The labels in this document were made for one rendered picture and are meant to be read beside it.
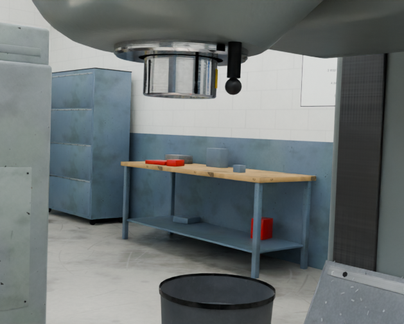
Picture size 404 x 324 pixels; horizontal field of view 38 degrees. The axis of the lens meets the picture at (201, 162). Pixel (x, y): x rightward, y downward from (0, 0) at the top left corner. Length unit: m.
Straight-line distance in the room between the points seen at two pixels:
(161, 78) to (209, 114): 6.43
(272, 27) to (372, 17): 0.10
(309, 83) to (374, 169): 5.09
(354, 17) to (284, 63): 5.60
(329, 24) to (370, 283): 0.37
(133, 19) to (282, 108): 5.69
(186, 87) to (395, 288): 0.43
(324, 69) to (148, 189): 3.11
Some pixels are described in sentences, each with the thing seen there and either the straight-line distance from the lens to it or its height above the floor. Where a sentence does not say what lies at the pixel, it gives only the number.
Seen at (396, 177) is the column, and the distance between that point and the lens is 0.71.
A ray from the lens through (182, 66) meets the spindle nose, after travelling 0.36.
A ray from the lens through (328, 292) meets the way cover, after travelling 0.76.
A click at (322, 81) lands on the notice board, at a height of 1.76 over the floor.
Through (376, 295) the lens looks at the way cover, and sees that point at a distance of 0.72.
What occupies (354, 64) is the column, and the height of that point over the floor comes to 1.35.
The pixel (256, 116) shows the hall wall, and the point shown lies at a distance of 6.24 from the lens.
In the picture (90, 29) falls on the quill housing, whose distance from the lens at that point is 0.34.
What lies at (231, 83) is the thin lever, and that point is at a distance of 0.34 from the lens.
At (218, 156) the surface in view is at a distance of 6.17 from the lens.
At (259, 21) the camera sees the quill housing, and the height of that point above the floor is 1.32.
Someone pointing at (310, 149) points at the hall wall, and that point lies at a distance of 5.73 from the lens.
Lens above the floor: 1.26
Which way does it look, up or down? 3 degrees down
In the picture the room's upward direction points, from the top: 2 degrees clockwise
